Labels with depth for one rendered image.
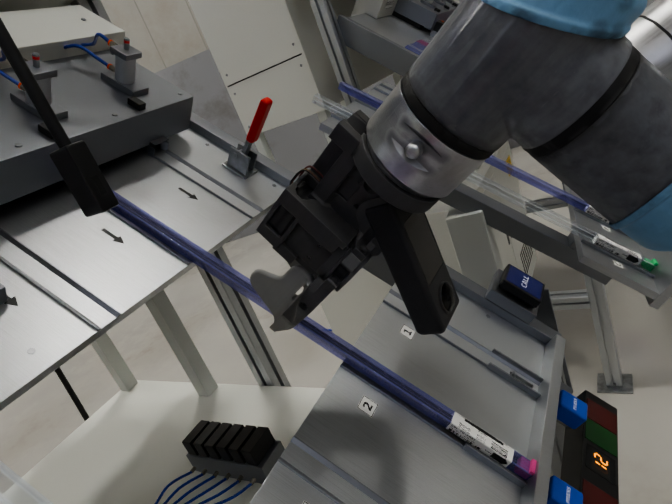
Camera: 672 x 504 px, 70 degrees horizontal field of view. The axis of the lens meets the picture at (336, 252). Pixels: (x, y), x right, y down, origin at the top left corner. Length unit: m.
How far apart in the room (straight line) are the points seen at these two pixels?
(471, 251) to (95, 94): 0.58
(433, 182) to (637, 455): 1.24
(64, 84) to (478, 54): 0.47
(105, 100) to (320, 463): 0.44
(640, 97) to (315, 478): 0.33
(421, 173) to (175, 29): 4.22
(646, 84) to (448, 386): 0.32
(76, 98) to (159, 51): 3.94
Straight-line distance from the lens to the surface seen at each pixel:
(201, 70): 4.40
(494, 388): 0.54
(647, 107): 0.30
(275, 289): 0.42
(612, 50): 0.29
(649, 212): 0.32
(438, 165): 0.30
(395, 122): 0.30
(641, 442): 1.51
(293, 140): 4.25
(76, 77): 0.65
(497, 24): 0.27
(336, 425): 0.43
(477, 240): 0.81
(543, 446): 0.50
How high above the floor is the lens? 1.10
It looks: 20 degrees down
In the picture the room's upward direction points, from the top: 22 degrees counter-clockwise
